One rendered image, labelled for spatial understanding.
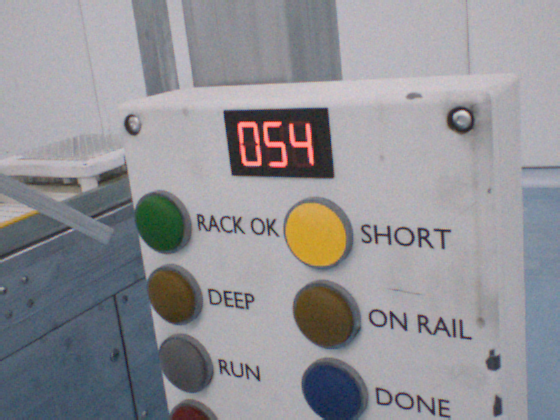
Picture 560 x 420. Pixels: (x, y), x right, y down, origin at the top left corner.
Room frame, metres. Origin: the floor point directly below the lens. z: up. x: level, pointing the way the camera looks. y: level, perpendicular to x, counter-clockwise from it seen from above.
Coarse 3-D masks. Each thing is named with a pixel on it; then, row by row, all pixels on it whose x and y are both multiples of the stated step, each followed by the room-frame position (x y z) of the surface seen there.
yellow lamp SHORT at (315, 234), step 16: (304, 208) 0.29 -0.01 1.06; (320, 208) 0.28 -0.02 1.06; (288, 224) 0.29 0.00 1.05; (304, 224) 0.29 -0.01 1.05; (320, 224) 0.28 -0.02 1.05; (336, 224) 0.28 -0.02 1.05; (288, 240) 0.29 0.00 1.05; (304, 240) 0.29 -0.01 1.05; (320, 240) 0.28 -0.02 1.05; (336, 240) 0.28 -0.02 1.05; (304, 256) 0.29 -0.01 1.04; (320, 256) 0.28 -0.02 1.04; (336, 256) 0.28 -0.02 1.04
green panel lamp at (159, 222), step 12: (144, 204) 0.33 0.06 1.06; (156, 204) 0.33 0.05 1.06; (168, 204) 0.32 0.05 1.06; (144, 216) 0.33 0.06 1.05; (156, 216) 0.33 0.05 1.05; (168, 216) 0.32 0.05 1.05; (180, 216) 0.32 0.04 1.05; (144, 228) 0.33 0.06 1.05; (156, 228) 0.33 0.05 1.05; (168, 228) 0.32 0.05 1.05; (180, 228) 0.32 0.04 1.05; (144, 240) 0.33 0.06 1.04; (156, 240) 0.33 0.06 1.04; (168, 240) 0.32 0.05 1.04; (180, 240) 0.32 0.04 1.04
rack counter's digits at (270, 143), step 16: (240, 128) 0.30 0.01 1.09; (256, 128) 0.30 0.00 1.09; (272, 128) 0.30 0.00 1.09; (288, 128) 0.29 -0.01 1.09; (304, 128) 0.29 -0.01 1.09; (240, 144) 0.31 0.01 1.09; (256, 144) 0.30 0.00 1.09; (272, 144) 0.30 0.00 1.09; (288, 144) 0.29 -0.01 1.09; (304, 144) 0.29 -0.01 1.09; (240, 160) 0.31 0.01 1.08; (256, 160) 0.30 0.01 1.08; (272, 160) 0.30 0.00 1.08; (288, 160) 0.29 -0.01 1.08; (304, 160) 0.29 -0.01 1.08
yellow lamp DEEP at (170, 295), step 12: (156, 276) 0.33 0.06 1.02; (168, 276) 0.33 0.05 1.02; (180, 276) 0.33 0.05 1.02; (156, 288) 0.33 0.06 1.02; (168, 288) 0.33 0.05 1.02; (180, 288) 0.32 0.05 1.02; (156, 300) 0.33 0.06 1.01; (168, 300) 0.33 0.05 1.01; (180, 300) 0.32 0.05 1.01; (192, 300) 0.32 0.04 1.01; (168, 312) 0.33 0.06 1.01; (180, 312) 0.32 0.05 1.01; (192, 312) 0.32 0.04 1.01
